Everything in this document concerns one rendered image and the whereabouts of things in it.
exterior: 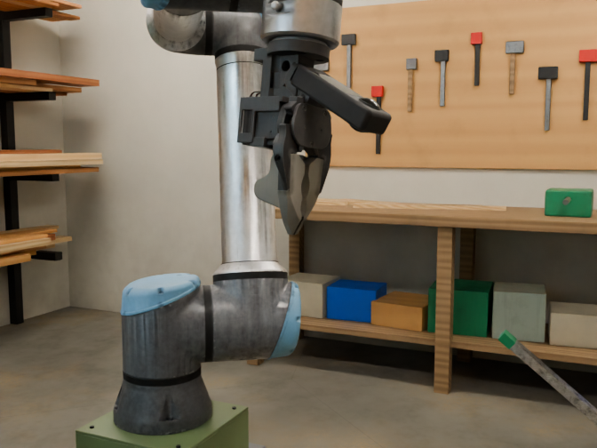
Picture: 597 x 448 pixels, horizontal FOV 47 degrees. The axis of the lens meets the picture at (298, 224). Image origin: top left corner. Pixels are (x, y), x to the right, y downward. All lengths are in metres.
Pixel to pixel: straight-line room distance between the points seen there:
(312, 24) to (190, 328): 0.70
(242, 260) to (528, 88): 2.66
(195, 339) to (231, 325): 0.07
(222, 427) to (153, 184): 3.46
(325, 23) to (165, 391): 0.79
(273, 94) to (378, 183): 3.19
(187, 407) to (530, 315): 2.34
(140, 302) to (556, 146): 2.81
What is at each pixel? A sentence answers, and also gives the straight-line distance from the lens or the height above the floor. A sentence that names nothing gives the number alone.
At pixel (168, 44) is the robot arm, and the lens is 1.40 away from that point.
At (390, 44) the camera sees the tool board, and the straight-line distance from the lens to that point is 3.96.
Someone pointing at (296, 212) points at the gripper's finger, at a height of 1.10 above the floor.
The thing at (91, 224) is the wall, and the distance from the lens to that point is 5.07.
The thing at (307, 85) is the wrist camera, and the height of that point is 1.24.
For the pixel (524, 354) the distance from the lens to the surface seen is 2.49.
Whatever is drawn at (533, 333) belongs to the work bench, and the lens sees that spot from 3.45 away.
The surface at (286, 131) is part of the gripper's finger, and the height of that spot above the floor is 1.19.
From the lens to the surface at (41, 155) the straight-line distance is 4.39.
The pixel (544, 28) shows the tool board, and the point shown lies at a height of 1.76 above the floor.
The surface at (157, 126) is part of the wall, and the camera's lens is 4.67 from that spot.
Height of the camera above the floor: 1.17
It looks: 7 degrees down
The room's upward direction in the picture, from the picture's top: straight up
